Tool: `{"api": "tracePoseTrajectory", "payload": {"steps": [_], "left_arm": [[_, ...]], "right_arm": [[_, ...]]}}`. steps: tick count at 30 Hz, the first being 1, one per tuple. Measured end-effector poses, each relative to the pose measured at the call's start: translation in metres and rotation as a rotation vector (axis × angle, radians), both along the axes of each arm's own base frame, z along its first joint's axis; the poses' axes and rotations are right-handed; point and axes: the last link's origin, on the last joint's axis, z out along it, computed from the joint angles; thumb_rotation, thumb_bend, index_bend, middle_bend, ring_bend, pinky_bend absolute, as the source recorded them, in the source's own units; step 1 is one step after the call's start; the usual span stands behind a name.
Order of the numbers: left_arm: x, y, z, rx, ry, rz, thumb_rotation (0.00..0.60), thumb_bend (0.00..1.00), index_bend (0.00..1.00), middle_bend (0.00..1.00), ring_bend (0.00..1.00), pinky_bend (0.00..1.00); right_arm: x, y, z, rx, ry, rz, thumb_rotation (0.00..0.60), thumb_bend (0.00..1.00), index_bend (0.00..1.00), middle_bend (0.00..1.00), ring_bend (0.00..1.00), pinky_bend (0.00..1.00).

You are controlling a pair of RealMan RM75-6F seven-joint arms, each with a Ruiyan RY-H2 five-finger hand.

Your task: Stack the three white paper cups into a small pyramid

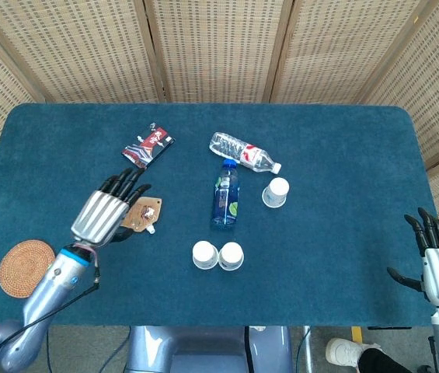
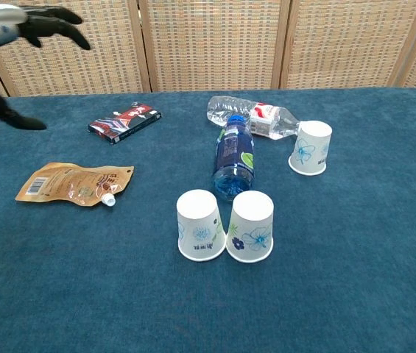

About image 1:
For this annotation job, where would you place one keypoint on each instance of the black trouser leg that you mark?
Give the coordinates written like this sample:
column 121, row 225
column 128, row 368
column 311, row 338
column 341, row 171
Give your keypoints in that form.
column 374, row 361

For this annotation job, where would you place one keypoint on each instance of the white sneaker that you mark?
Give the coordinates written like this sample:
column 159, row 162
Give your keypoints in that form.
column 343, row 349

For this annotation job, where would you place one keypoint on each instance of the brown spout pouch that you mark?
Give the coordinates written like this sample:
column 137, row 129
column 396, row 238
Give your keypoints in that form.
column 145, row 211

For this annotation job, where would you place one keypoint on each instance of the round woven rattan coaster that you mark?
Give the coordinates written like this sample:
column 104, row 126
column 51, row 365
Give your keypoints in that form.
column 21, row 268

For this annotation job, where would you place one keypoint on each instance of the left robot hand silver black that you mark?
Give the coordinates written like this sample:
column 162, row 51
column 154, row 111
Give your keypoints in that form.
column 96, row 217

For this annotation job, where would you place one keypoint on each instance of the yellow floor tape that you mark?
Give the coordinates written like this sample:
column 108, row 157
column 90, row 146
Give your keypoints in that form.
column 356, row 333

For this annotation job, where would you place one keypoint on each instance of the white paper cup blue flowers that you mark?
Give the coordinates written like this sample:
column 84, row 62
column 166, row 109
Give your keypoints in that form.
column 230, row 256
column 205, row 254
column 275, row 192

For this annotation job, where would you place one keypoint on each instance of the blue plastic drink bottle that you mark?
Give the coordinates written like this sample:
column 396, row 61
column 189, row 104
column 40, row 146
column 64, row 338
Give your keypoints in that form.
column 225, row 194

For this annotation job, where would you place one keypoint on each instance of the metal table leg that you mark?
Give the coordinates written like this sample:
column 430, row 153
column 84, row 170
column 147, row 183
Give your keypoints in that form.
column 308, row 349

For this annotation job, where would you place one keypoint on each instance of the clear plastic water bottle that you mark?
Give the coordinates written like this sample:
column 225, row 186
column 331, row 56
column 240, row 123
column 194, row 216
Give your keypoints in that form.
column 242, row 151

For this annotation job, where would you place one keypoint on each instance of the grey-blue robot torso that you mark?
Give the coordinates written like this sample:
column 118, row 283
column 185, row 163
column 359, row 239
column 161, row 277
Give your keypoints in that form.
column 203, row 346

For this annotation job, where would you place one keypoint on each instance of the teal felt table cloth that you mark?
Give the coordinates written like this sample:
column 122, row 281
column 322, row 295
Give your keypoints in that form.
column 320, row 252

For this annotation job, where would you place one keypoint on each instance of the black red printed box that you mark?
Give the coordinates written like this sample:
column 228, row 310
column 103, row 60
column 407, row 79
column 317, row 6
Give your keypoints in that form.
column 147, row 147

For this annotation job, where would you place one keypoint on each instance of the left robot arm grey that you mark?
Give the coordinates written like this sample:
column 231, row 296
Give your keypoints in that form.
column 48, row 287

